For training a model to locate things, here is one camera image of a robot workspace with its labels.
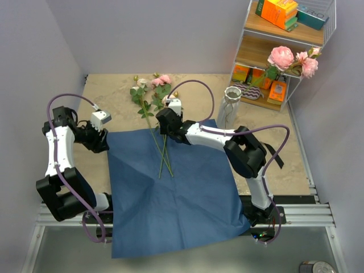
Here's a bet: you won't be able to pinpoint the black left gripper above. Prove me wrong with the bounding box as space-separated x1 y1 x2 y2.
73 119 109 153

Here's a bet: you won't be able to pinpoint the blue wrapping paper sheet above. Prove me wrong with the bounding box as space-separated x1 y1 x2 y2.
107 129 250 258

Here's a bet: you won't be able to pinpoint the black ribbon with gold lettering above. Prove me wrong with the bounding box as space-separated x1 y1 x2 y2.
263 142 284 169

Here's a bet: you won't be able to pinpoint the pink rose stem with buds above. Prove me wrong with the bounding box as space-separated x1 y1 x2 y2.
241 45 322 94

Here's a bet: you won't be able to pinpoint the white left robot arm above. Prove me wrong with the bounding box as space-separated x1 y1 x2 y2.
36 106 118 223

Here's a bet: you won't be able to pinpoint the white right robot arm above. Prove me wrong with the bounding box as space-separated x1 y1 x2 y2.
156 108 274 224

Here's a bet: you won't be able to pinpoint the white ribbed ceramic vase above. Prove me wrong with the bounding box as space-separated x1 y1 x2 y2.
216 86 242 129

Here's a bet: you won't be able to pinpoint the peach rose stem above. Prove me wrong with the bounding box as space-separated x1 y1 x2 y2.
154 91 180 179

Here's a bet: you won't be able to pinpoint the pink rose stem middle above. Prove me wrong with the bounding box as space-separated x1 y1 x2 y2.
151 73 172 112

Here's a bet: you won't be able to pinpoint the purple wavy patterned pouch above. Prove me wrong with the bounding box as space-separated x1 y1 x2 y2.
232 82 264 100

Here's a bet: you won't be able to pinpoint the orange packet bottom shelf left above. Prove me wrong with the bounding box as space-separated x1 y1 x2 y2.
231 64 250 82

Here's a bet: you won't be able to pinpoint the orange packet shelf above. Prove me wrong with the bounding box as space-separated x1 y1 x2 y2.
231 64 250 82
267 81 287 105

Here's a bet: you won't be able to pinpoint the orange box bottom shelf middle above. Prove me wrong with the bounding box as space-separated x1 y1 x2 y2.
251 67 278 89

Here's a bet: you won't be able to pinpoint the orange packet bottom shelf right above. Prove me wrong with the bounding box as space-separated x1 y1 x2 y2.
267 81 287 105

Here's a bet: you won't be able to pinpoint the orange box on top shelf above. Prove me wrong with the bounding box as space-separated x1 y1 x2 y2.
255 0 298 30

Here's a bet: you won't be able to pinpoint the stacked colourful sponges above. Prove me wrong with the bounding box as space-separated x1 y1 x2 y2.
284 10 297 31

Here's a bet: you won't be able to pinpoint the teal box on top shelf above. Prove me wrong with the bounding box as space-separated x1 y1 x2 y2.
297 5 329 30

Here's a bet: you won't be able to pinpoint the metal tin can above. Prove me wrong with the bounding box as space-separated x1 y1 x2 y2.
299 261 336 273

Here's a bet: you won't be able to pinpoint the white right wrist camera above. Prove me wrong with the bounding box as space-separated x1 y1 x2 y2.
166 97 182 117

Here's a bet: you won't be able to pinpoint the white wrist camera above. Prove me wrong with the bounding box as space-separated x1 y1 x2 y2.
90 110 111 131
166 97 182 117

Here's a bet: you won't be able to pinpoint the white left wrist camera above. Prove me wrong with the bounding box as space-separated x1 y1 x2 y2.
90 110 111 131

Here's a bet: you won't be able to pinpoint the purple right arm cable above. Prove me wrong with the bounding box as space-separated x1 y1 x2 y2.
167 80 291 245

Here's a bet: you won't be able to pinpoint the white wire wooden shelf rack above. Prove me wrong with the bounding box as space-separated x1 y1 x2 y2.
230 1 337 111

